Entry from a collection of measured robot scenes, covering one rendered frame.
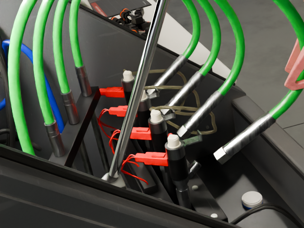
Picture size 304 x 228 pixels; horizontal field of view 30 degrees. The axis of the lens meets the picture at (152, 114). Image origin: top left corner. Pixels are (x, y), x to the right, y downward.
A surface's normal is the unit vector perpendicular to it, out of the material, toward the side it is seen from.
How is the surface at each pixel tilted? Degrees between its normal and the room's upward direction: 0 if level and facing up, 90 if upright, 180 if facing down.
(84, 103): 0
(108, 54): 90
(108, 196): 43
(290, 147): 0
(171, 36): 0
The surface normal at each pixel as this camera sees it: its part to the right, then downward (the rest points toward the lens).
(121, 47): 0.31, 0.45
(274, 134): -0.17, -0.84
